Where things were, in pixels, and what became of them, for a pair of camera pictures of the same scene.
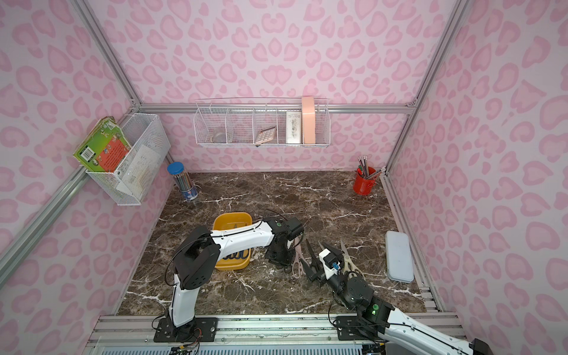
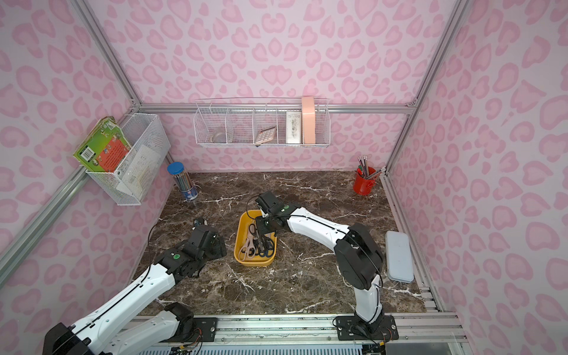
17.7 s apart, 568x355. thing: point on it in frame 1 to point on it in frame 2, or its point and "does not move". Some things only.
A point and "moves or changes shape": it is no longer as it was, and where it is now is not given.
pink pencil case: x=308 y=120 does not move
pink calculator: x=265 y=135 does not move
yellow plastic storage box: x=229 y=220 moves or changes shape
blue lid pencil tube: x=183 y=180 does not move
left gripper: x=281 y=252 to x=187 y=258
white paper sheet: x=140 y=168 does not move
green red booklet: x=104 y=149 does not move
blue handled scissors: x=238 y=254 moves or changes shape
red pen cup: x=364 y=180 does not move
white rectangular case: x=400 y=262 does not move
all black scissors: x=315 y=266 moves or changes shape
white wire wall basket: x=147 y=135 does not move
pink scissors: x=299 y=262 to x=248 y=250
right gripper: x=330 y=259 to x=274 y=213
